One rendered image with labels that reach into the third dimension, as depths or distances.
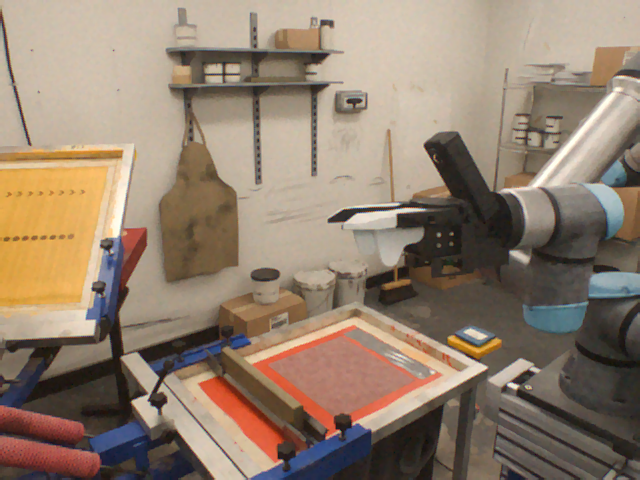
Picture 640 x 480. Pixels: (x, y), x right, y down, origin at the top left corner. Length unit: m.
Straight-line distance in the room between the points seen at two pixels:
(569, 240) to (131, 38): 2.82
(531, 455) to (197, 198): 2.64
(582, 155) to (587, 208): 0.18
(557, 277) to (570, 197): 0.10
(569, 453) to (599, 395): 0.15
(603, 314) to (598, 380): 0.12
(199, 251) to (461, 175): 2.97
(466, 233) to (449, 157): 0.09
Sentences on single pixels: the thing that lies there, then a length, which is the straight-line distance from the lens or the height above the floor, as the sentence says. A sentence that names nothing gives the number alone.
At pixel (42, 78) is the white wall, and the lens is 3.10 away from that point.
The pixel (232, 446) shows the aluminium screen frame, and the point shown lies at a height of 0.99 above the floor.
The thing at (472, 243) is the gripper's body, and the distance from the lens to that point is 0.61.
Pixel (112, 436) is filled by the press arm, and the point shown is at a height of 1.04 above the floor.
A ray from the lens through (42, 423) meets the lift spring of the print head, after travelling 1.31.
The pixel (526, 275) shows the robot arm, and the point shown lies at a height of 1.57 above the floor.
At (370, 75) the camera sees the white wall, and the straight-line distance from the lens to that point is 4.19.
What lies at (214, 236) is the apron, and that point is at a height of 0.79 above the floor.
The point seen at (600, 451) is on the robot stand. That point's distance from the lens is 1.12.
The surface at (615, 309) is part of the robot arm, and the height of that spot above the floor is 1.45.
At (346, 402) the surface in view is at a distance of 1.51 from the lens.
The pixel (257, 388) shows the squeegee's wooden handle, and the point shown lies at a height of 1.03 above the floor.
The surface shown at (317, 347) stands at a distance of 1.76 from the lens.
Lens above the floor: 1.83
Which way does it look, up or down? 18 degrees down
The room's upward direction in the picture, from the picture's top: straight up
